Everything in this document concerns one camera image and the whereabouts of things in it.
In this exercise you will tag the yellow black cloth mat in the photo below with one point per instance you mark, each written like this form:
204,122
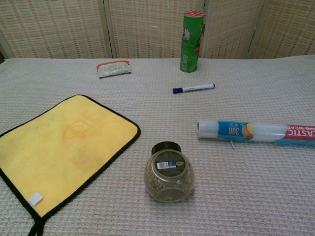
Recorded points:
61,147

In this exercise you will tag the white marker with blue cap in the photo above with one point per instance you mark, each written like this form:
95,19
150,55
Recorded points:
194,88

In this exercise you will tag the glass herb jar black lid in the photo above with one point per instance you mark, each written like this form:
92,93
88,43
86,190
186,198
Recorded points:
168,177

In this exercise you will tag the white orange snack packet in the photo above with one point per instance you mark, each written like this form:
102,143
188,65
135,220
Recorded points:
113,70

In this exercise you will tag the green chips can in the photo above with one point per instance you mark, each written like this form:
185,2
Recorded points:
190,49

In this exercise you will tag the plastic wrap roll box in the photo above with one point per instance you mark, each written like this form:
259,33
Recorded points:
246,132

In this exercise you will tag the woven folding screen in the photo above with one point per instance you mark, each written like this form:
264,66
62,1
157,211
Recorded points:
147,24

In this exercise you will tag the white woven tablecloth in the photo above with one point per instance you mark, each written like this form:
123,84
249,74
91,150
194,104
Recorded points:
221,196

